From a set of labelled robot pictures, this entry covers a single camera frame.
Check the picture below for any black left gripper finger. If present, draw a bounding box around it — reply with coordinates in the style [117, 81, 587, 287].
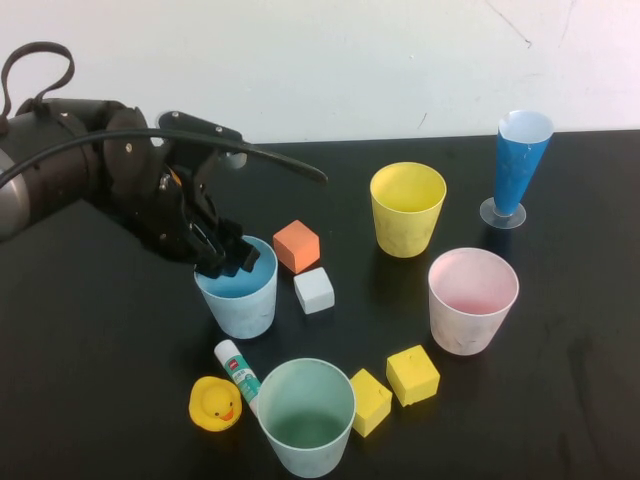
[214, 217, 262, 275]
[187, 228, 230, 282]

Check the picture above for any white green glue stick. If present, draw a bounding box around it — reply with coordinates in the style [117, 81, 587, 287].
[214, 339, 263, 419]

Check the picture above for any white foam cube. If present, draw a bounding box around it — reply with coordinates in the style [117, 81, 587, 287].
[293, 266, 337, 316]

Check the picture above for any yellow plastic cup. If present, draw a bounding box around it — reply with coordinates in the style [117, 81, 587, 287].
[369, 161, 448, 259]

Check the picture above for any blue paper cone clear base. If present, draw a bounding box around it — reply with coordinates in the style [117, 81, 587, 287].
[479, 110, 554, 230]

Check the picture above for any light blue plastic cup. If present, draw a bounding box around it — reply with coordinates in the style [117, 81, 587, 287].
[193, 235, 279, 341]

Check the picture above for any orange foam cube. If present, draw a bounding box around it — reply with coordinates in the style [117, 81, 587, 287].
[272, 219, 321, 274]

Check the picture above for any looped black left arm cable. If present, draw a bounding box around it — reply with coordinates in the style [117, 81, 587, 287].
[0, 41, 76, 121]

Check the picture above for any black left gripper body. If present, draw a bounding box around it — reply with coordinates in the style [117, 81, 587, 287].
[118, 167, 225, 266]

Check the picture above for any green plastic cup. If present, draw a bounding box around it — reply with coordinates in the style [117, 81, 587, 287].
[256, 357, 357, 479]

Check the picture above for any yellow rubber duck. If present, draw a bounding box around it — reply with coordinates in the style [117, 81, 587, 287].
[188, 375, 246, 431]

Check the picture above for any yellow foam cube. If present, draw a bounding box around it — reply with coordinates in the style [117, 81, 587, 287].
[349, 368, 394, 439]
[385, 344, 442, 408]

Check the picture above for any pink plastic cup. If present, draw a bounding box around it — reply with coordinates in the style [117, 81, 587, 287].
[427, 246, 520, 357]

